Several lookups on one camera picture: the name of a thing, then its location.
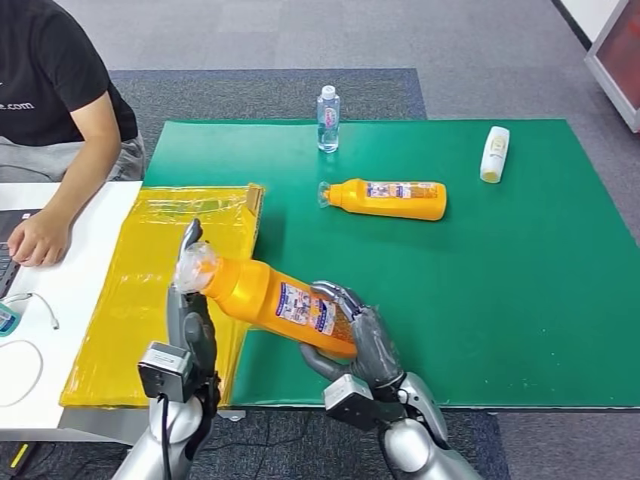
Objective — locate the person's left forearm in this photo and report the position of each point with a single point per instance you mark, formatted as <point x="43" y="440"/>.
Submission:
<point x="80" y="179"/>

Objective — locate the seated person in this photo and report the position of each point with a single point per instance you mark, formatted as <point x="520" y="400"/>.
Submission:
<point x="40" y="60"/>

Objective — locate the yellow wrapped cardboard sheet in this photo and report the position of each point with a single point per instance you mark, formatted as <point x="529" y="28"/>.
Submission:
<point x="140" y="298"/>

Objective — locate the dark laptop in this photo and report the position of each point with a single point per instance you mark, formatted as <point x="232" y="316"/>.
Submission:
<point x="7" y="225"/>

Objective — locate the person's left hand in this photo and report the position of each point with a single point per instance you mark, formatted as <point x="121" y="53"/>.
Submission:
<point x="38" y="242"/>

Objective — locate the white framed display cabinet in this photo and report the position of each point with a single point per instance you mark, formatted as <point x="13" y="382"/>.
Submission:
<point x="625" y="60"/>

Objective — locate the green table mat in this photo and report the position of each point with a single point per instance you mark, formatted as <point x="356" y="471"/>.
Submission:
<point x="500" y="298"/>

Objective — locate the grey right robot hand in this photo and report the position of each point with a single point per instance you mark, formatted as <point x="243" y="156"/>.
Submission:
<point x="372" y="344"/>

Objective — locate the white plastic bottle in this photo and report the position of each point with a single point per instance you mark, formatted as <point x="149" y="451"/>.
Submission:
<point x="495" y="156"/>

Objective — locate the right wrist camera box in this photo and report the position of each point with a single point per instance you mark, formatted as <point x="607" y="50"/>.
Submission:
<point x="350" y="401"/>

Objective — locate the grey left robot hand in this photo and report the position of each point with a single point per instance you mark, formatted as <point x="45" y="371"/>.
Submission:
<point x="192" y="331"/>

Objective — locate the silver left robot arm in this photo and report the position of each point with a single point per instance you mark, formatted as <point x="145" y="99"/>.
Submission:
<point x="175" y="430"/>

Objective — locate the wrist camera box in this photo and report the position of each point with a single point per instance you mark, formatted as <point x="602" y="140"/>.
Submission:
<point x="350" y="401"/>
<point x="162" y="371"/>

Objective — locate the grey table bracket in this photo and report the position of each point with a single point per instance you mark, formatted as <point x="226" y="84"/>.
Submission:
<point x="232" y="415"/>

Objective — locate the orange detergent bottle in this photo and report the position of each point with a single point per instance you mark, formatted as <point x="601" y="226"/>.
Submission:
<point x="400" y="205"/>
<point x="250" y="291"/>

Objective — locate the small teal device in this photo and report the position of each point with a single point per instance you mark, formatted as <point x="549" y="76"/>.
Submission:
<point x="6" y="321"/>

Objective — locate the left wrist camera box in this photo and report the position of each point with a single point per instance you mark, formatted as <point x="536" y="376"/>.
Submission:
<point x="162" y="371"/>

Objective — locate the white desk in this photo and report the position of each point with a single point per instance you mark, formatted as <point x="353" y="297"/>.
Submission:
<point x="80" y="278"/>

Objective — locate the clear water bottle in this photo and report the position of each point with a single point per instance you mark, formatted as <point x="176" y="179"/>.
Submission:
<point x="328" y="126"/>

